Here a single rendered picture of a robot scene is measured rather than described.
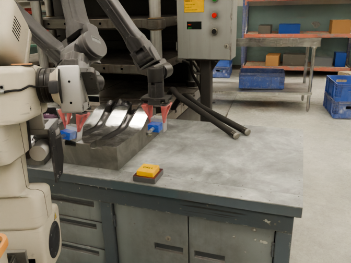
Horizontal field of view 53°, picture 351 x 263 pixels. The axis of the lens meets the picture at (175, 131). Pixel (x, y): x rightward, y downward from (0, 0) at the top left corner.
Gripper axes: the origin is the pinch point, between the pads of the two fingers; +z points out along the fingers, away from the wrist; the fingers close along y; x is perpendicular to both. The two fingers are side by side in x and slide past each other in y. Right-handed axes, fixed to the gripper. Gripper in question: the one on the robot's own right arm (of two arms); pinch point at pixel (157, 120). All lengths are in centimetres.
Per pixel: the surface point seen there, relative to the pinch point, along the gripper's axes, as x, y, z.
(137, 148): -2.1, 10.1, 13.4
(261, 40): -348, -3, 3
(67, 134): 16.9, 27.9, 2.2
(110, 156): 14.1, 12.7, 10.2
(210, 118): -36.3, -11.7, 9.2
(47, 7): -128, 139, -42
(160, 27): -59, 20, -30
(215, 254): 15, -26, 43
